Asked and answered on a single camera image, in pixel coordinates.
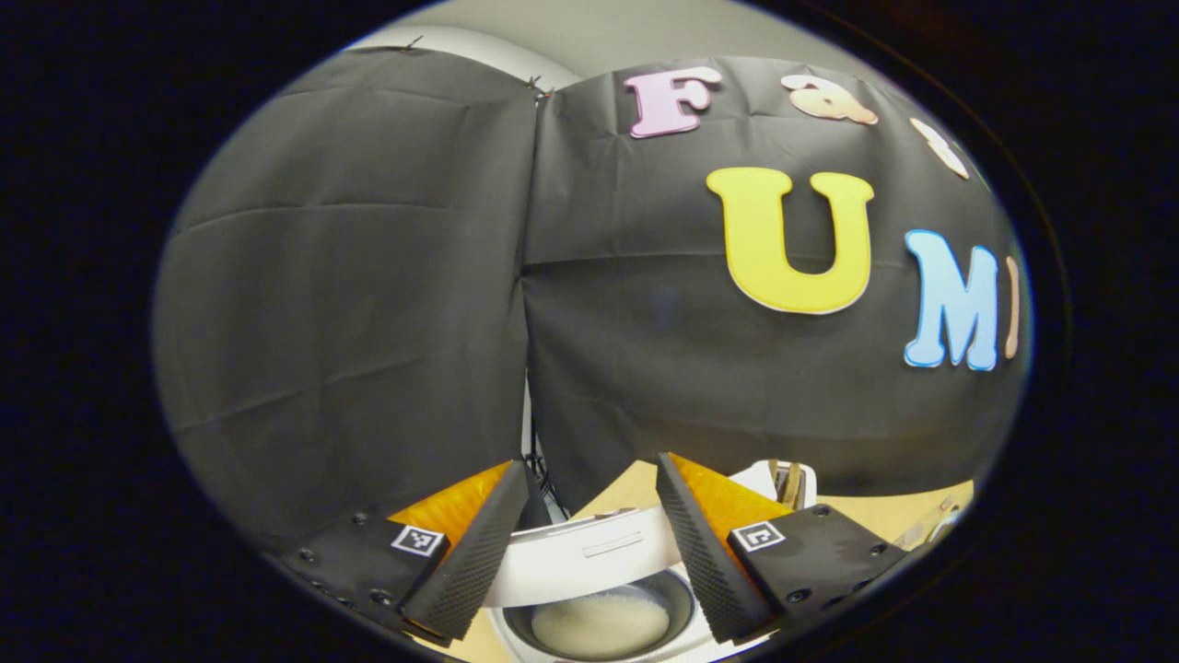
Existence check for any white rice cooker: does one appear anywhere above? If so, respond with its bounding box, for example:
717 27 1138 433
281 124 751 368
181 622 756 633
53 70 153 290
479 505 765 663

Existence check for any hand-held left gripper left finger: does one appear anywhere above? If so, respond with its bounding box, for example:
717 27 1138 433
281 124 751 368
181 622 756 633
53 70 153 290
276 460 531 643

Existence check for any black cable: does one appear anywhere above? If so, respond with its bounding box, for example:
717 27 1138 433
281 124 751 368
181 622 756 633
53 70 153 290
530 442 567 521

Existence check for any white toaster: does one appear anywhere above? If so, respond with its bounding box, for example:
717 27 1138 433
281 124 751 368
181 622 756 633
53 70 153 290
728 459 819 509

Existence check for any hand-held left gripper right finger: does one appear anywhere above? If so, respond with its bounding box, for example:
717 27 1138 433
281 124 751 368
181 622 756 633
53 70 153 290
656 451 908 646

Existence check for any white rice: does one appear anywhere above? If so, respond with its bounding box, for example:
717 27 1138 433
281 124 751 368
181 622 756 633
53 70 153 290
531 589 671 660

